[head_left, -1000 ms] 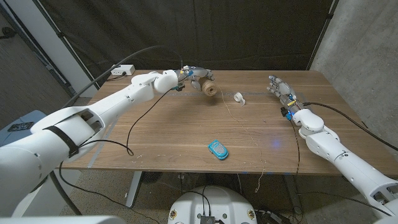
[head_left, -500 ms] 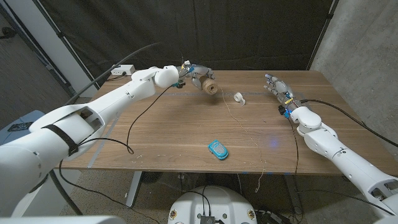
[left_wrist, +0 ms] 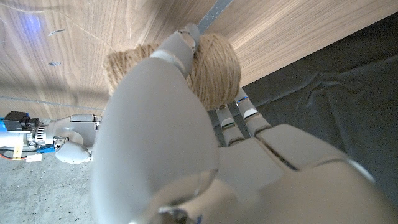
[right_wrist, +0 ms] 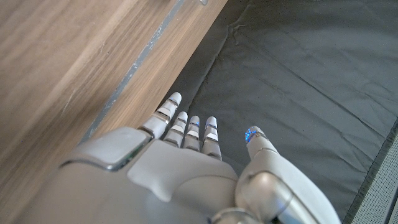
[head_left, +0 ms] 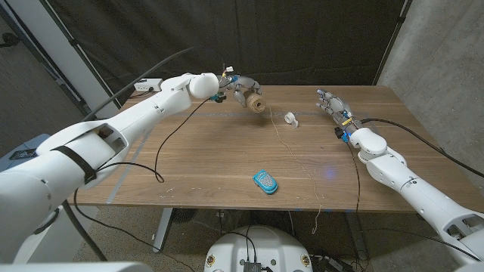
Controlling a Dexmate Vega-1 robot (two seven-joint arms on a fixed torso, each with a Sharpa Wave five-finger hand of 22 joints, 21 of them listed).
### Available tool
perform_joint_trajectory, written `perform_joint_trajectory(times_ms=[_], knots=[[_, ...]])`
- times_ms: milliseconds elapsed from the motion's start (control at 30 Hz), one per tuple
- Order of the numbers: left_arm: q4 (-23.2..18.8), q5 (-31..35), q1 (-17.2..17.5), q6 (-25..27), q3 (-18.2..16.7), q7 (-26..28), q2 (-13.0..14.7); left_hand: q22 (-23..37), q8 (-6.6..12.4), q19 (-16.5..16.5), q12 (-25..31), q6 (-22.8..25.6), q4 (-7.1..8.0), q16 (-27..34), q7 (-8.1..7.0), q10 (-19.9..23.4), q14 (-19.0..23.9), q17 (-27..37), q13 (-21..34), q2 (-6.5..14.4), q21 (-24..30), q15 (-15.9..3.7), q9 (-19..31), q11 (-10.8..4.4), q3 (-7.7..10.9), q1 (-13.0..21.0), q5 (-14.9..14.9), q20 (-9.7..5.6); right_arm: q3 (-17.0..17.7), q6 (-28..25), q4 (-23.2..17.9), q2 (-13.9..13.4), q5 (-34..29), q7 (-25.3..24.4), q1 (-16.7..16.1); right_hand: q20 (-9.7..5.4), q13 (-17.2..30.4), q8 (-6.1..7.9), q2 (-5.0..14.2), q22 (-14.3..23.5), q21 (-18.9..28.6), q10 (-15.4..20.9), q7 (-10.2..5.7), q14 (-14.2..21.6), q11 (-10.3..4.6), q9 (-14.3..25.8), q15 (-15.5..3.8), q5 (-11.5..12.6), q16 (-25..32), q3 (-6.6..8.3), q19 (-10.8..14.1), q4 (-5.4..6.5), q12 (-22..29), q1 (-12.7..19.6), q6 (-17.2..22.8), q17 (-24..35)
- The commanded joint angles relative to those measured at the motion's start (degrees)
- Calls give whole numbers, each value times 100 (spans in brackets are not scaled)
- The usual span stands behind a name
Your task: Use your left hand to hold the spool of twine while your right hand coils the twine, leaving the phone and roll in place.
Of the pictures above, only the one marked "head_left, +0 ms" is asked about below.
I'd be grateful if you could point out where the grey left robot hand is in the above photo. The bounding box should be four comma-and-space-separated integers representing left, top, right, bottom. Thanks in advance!
217, 74, 264, 109

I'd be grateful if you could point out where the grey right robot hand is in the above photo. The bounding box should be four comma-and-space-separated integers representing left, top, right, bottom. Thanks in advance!
315, 88, 358, 134

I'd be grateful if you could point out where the brown twine spool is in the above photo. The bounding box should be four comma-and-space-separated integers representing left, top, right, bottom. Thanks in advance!
245, 91, 267, 114

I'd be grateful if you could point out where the brown twine strand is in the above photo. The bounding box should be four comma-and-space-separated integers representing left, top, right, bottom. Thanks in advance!
267, 105, 323, 235

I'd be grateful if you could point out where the white tape roll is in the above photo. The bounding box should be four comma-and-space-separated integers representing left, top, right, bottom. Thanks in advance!
284, 111, 299, 129

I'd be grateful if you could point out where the black backdrop curtain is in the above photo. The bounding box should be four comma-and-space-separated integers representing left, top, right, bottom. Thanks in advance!
45, 0, 408, 105

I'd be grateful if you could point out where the blue oval scrubber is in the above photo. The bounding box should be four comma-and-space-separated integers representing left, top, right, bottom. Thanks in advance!
252, 169, 279, 196

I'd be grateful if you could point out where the black ribbed disc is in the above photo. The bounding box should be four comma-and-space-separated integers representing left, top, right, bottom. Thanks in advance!
169, 207, 200, 224

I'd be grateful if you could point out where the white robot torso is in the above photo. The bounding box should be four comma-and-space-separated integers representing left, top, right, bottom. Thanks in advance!
203, 225, 314, 272

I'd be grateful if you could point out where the white table leg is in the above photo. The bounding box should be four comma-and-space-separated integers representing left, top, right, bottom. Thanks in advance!
152, 207, 175, 253

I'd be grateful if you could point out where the blue plastic container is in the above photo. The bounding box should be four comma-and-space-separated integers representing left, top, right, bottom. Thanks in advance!
0, 132, 52, 171

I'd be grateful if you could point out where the black flat device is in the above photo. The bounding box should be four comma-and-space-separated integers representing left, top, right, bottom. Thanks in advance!
9, 149, 39, 160

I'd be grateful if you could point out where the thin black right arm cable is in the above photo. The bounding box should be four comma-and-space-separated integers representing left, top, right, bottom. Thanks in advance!
346, 141, 482, 262

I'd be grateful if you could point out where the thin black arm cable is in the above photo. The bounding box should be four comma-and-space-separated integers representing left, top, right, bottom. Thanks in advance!
72, 97, 213, 272
346, 141, 482, 262

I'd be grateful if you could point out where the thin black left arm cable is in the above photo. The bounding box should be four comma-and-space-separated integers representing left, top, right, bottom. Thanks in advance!
72, 97, 213, 272

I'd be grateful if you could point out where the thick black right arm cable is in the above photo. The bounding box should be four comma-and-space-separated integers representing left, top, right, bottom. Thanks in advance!
358, 118, 484, 179

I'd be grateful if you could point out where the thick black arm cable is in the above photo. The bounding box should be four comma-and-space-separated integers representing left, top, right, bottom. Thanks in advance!
358, 118, 484, 179
60, 45, 196, 262

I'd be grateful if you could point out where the black backdrop frame pole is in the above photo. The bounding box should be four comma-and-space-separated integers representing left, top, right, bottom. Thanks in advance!
37, 0, 123, 110
372, 0, 413, 86

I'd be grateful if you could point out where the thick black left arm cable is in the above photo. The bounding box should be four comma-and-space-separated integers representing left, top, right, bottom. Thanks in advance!
60, 45, 196, 262

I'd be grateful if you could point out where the black power strip cable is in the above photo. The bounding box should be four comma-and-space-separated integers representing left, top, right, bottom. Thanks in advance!
129, 88, 154, 100

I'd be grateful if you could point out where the black floor cable bundle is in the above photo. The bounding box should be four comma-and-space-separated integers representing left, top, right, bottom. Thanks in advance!
309, 253, 366, 272

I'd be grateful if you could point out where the black torso cable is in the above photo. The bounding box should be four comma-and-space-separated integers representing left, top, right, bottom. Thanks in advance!
225, 225, 259, 262

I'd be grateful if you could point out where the dark grey wall rail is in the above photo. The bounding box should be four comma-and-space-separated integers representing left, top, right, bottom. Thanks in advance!
0, 3, 92, 116

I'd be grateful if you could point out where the black wall fixture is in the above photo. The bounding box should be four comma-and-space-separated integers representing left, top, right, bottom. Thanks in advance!
0, 32, 22, 49

